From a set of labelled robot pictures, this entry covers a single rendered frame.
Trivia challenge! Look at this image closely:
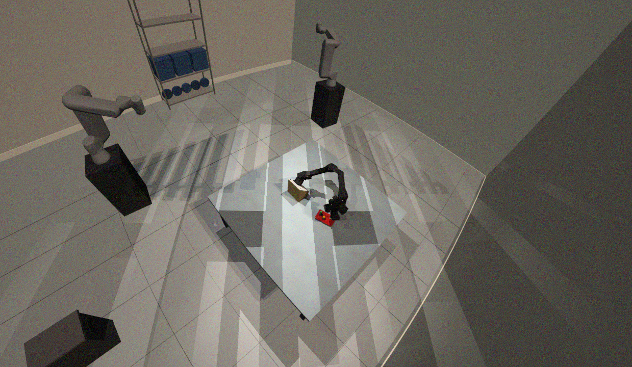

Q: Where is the red circuit board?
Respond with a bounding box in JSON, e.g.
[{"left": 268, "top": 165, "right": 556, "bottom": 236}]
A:
[{"left": 315, "top": 210, "right": 335, "bottom": 227}]

